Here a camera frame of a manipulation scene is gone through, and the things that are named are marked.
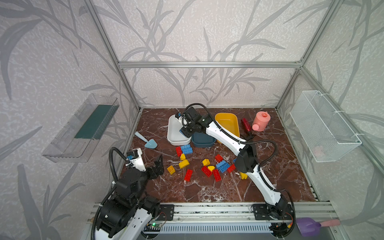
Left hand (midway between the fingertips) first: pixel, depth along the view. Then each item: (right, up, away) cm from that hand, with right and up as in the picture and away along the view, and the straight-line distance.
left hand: (156, 153), depth 66 cm
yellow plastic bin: (+41, +14, +44) cm, 61 cm away
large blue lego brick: (+33, -13, +23) cm, 42 cm away
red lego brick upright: (+29, -17, +18) cm, 38 cm away
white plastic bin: (+1, +3, +37) cm, 37 cm away
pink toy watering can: (+61, +15, +33) cm, 70 cm away
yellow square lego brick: (+23, -11, +23) cm, 34 cm away
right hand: (+9, +11, +25) cm, 29 cm away
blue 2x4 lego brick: (+11, -4, +30) cm, 32 cm away
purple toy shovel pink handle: (+71, -36, +3) cm, 79 cm away
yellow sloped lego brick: (+26, -13, +21) cm, 36 cm away
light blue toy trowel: (-13, -1, +33) cm, 36 cm away
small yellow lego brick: (+8, -8, +25) cm, 28 cm away
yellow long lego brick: (+9, -12, +23) cm, 28 cm away
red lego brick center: (+23, -15, +20) cm, 34 cm away
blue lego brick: (+8, +9, +18) cm, 22 cm away
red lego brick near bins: (+5, -5, +30) cm, 31 cm away
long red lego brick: (+12, -17, +18) cm, 28 cm away
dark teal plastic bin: (+20, +2, +32) cm, 38 cm away
